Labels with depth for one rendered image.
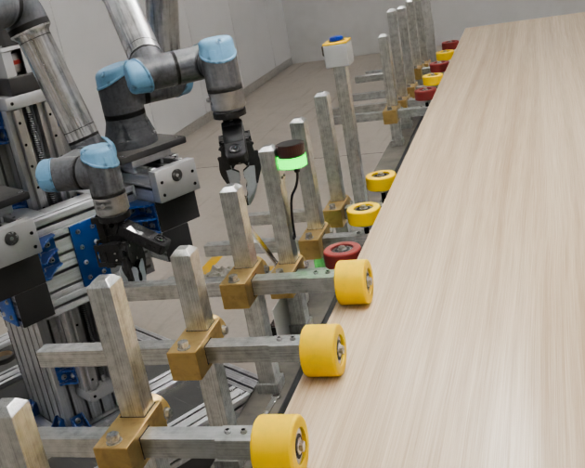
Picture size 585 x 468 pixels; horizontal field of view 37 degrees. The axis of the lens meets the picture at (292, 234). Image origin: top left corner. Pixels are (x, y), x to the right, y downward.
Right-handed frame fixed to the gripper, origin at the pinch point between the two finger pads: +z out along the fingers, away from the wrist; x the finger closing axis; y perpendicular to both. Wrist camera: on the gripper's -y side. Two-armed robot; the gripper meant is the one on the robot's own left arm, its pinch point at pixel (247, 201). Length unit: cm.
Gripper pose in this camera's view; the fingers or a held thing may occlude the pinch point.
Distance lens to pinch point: 191.5
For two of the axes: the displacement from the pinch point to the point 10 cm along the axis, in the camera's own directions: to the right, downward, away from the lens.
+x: -9.8, 1.9, -0.3
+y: -0.9, -3.3, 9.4
